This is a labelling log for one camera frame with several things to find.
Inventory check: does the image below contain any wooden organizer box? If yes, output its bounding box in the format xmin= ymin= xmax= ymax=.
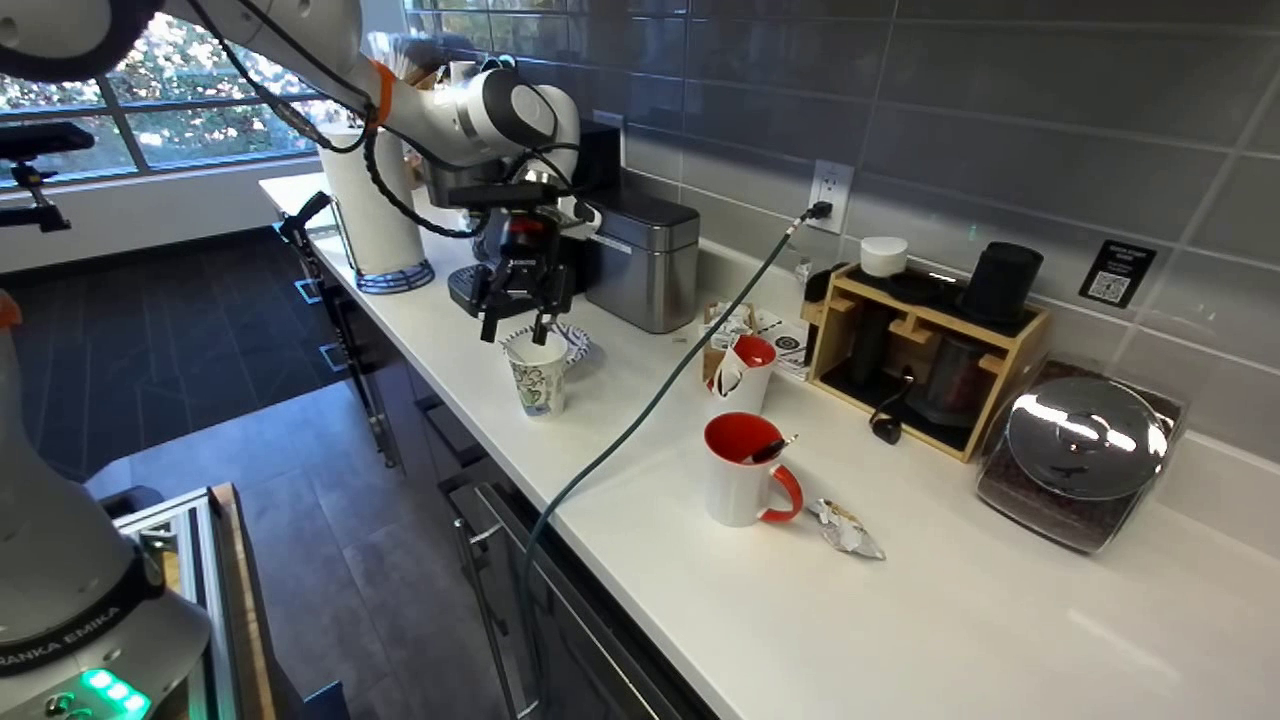
xmin=803 ymin=259 xmax=1057 ymax=468

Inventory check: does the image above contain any white wall outlet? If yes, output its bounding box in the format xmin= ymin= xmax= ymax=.
xmin=803 ymin=157 xmax=858 ymax=241

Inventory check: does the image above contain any patterned paper cup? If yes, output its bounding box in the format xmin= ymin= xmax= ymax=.
xmin=499 ymin=324 xmax=581 ymax=421

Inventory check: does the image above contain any paper towel holder base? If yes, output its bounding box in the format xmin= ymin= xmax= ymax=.
xmin=349 ymin=255 xmax=439 ymax=301

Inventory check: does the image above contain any small white red mug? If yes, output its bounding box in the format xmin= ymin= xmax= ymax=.
xmin=709 ymin=333 xmax=781 ymax=417

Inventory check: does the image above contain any orange cable strap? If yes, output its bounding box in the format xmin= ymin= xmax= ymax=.
xmin=369 ymin=57 xmax=402 ymax=131

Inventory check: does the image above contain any black scoop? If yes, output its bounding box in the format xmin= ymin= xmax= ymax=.
xmin=863 ymin=373 xmax=926 ymax=448

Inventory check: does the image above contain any dark counter cabinet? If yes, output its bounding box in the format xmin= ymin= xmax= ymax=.
xmin=274 ymin=193 xmax=717 ymax=720

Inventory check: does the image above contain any black camera tripod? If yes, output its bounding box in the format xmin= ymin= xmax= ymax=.
xmin=0 ymin=116 xmax=102 ymax=241

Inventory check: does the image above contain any small white cup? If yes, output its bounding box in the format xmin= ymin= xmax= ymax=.
xmin=858 ymin=231 xmax=911 ymax=283

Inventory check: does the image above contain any black QR code sign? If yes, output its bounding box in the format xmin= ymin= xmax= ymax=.
xmin=1077 ymin=237 xmax=1162 ymax=314

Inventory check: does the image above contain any stainless steel canister box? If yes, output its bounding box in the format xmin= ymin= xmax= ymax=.
xmin=581 ymin=188 xmax=706 ymax=341

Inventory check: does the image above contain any black cylinder container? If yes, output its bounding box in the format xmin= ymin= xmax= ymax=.
xmin=959 ymin=241 xmax=1049 ymax=336

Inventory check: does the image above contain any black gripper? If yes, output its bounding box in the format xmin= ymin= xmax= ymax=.
xmin=472 ymin=209 xmax=588 ymax=348

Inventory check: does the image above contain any crumpled clear wrapper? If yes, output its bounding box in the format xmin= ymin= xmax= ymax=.
xmin=802 ymin=492 xmax=890 ymax=570

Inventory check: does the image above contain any large white red mug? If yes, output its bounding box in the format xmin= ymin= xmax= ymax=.
xmin=701 ymin=409 xmax=809 ymax=534

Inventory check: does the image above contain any black power cable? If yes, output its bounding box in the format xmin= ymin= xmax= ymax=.
xmin=511 ymin=198 xmax=840 ymax=715

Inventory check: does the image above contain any white paper towel roll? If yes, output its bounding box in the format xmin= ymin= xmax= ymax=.
xmin=315 ymin=131 xmax=431 ymax=283

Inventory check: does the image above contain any black coffee machine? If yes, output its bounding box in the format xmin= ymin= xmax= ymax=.
xmin=445 ymin=116 xmax=626 ymax=324

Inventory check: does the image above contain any aluminium frame cart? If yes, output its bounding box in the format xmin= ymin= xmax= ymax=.
xmin=110 ymin=480 xmax=282 ymax=720

